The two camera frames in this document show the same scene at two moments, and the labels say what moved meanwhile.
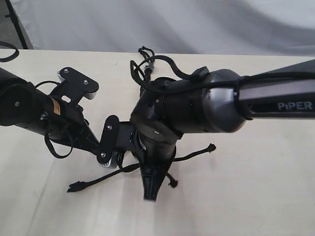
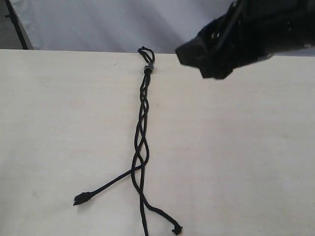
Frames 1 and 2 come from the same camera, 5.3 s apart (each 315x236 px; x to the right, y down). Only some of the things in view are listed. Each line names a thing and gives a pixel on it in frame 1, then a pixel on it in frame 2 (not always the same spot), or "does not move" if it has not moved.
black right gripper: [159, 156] to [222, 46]
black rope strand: [173, 183] to [144, 143]
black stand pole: [12, 15] does not move
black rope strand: [211, 148] to [133, 169]
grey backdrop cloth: [258, 28] does not move
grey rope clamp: [151, 66] does not move
